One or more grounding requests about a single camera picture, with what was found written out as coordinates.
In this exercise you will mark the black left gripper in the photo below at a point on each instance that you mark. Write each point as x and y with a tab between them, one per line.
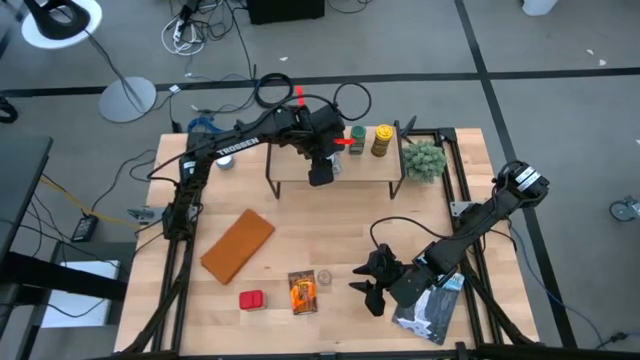
322	130

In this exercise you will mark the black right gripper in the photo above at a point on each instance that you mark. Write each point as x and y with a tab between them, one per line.
410	285

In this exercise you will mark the small cork-top saffron jar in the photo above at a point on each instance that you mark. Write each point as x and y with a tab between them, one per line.
324	278

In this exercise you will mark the orange brown spice pouch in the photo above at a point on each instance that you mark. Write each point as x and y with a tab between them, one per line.
303	292

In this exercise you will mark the red paprika tin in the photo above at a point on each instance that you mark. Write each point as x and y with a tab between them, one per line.
252	300

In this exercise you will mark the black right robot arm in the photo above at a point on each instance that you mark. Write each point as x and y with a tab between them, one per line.
475	225

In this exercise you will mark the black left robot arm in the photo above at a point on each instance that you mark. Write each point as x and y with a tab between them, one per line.
240	141

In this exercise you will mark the wooden shelf with black legs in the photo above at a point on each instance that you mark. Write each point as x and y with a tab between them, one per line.
370	170

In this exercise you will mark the green-lid spice jar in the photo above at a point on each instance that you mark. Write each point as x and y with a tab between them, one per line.
357	140

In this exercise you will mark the Yellowstone waterfall booklet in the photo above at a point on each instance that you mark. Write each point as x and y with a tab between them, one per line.
435	315

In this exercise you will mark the yellow-lid spice jar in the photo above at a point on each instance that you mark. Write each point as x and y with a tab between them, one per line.
382	140

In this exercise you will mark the small silver candle tin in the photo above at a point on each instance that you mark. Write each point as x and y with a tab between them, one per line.
226	162

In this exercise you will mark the green potted plant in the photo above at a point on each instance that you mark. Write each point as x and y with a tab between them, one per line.
424	161

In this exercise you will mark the folded orange cloth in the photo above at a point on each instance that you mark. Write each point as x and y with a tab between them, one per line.
237	247

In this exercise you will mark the black box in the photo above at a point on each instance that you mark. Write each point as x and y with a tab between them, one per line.
285	10

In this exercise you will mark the white power strip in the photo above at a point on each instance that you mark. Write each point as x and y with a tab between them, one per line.
178	31

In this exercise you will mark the floor stand with round base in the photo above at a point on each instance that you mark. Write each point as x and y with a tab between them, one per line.
127	100

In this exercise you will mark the black power adapter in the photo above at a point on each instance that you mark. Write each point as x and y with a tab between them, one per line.
85	228

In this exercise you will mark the grey caster wheel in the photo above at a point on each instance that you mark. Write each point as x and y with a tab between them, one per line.
625	209

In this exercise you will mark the white container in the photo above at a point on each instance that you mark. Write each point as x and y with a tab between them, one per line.
540	6

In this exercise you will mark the white box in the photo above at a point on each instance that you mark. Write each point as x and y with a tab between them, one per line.
80	305

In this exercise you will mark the black desk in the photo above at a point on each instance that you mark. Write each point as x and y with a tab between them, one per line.
20	190

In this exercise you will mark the grey metal bracket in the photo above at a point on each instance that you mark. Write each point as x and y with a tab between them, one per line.
459	207
145	215

